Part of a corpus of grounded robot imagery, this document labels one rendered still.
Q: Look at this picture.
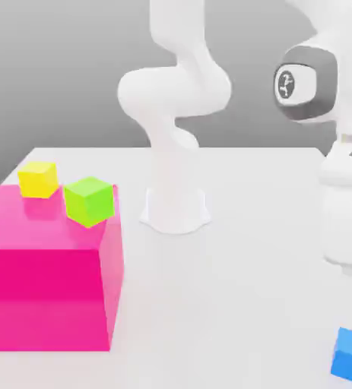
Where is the small green cube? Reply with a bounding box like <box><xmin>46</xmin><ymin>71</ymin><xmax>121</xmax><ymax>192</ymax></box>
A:
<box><xmin>62</xmin><ymin>176</ymin><xmax>116</xmax><ymax>229</ymax></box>

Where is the small yellow cube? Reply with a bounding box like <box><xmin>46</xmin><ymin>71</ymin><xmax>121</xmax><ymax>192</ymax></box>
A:
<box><xmin>17</xmin><ymin>161</ymin><xmax>60</xmax><ymax>200</ymax></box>

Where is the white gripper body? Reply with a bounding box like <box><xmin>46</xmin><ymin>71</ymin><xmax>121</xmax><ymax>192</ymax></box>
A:
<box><xmin>318</xmin><ymin>157</ymin><xmax>352</xmax><ymax>269</ymax></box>

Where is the large pink box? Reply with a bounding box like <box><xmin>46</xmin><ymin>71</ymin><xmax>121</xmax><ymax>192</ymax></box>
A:
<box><xmin>0</xmin><ymin>183</ymin><xmax>125</xmax><ymax>353</ymax></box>

